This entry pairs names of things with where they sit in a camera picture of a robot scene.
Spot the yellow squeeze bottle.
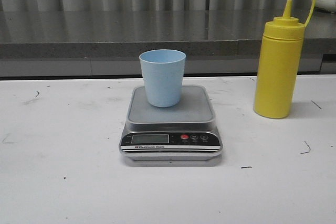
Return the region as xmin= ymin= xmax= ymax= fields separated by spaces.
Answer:
xmin=254 ymin=0 xmax=316 ymax=119

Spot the light blue plastic cup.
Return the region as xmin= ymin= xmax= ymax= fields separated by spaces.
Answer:
xmin=139 ymin=49 xmax=186 ymax=108

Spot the silver electronic kitchen scale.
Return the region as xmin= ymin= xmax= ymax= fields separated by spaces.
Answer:
xmin=119 ymin=85 xmax=223 ymax=166

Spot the steel counter in background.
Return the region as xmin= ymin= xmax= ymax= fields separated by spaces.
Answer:
xmin=0 ymin=8 xmax=336 ymax=78

